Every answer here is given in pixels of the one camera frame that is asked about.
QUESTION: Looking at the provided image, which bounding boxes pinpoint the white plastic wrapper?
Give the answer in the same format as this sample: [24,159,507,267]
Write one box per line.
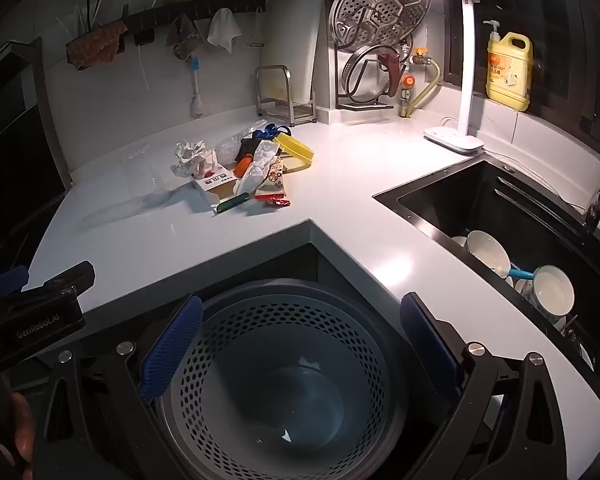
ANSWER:
[232,140,281,196]

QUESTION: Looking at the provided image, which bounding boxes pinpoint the black kitchen sink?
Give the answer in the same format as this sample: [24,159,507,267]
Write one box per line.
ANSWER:
[372,152,600,376]

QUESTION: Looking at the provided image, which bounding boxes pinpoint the yellow rimmed container lid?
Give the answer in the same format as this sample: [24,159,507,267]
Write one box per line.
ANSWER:
[272,132,315,173]

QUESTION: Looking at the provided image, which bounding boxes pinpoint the black glass appliance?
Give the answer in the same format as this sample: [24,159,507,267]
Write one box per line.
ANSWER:
[0,37,71,281]

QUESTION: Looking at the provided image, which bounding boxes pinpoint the white peeler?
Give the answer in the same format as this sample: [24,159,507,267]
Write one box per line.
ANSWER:
[247,10,266,48]

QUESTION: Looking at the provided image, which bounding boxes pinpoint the white desk lamp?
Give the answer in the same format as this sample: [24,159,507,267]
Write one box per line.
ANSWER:
[357,0,485,155]

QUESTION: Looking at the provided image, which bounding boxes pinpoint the metal cutting board holder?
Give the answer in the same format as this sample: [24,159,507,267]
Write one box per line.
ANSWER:
[254,65,317,127]

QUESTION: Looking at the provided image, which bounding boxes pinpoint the grey perforated plastic bin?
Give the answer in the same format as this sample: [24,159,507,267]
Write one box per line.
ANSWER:
[137,280,463,480]

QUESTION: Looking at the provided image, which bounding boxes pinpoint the yellow gas hose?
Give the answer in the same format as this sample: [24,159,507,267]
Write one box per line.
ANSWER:
[405,62,443,118]

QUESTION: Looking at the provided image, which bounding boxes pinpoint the black wall hook rail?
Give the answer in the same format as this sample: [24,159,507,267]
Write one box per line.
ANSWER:
[120,0,267,43]

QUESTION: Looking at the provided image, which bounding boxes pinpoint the white bowl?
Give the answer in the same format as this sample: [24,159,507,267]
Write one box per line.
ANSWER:
[525,265,576,318]
[465,230,512,278]

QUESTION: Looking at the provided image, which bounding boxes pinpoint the clear plastic cup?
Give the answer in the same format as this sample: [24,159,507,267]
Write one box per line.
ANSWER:
[121,142,163,193]

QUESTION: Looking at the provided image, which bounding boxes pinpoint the grey brown rag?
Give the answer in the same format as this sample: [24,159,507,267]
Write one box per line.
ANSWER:
[166,12,203,63]

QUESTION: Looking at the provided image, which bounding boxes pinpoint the white brush with blue bristles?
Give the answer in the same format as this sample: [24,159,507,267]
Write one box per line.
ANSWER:
[187,55,204,118]

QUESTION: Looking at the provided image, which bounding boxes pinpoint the pot lid with brown handle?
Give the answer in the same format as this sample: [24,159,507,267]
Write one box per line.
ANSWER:
[342,42,416,106]

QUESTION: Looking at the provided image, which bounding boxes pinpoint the brass gas valve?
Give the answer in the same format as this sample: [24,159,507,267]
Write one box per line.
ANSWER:
[400,45,431,118]

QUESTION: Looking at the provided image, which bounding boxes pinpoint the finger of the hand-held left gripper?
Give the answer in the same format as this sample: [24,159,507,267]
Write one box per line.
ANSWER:
[40,261,97,306]
[0,265,31,306]

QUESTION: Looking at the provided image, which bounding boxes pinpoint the yellow detergent bottle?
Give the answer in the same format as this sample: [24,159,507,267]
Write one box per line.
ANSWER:
[482,20,533,113]

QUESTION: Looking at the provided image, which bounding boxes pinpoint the white cutting board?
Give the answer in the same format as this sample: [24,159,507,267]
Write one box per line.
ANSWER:
[259,0,326,106]

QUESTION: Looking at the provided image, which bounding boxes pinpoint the white paper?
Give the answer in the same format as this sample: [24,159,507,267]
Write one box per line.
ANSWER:
[169,140,218,178]

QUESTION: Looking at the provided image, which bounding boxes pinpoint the brown dish cloth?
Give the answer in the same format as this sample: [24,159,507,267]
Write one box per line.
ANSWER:
[66,21,129,71]

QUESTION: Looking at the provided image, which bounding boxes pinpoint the white cloth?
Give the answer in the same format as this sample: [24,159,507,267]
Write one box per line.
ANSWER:
[207,7,243,53]

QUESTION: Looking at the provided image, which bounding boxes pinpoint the perforated steel steamer tray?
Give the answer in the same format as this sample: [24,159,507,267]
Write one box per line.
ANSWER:
[328,0,433,53]

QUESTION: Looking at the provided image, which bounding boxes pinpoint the red printed snack wrapper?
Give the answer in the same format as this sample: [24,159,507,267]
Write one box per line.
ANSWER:
[252,157,286,201]

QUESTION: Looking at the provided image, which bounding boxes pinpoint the clear plastic bag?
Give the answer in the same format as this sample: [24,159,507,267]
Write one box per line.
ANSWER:
[215,132,246,166]

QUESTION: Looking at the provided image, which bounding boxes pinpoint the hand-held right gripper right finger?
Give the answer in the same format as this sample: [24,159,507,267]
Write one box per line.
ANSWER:
[400,292,568,480]

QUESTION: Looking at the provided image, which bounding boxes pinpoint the pale thin sticks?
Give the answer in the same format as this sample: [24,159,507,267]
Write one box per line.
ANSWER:
[55,0,108,38]

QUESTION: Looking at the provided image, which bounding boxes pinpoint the person's left hand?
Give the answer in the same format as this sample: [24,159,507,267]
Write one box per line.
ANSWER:
[7,391,35,467]

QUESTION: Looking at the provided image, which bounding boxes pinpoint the green handled tool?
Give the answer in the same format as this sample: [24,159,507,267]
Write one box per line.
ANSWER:
[215,192,251,214]

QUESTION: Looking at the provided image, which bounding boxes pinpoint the white red drink carton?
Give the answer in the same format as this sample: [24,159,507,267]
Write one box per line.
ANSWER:
[192,172,241,211]

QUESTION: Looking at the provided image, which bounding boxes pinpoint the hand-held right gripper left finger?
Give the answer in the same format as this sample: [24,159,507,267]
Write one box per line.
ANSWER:
[32,294,204,480]

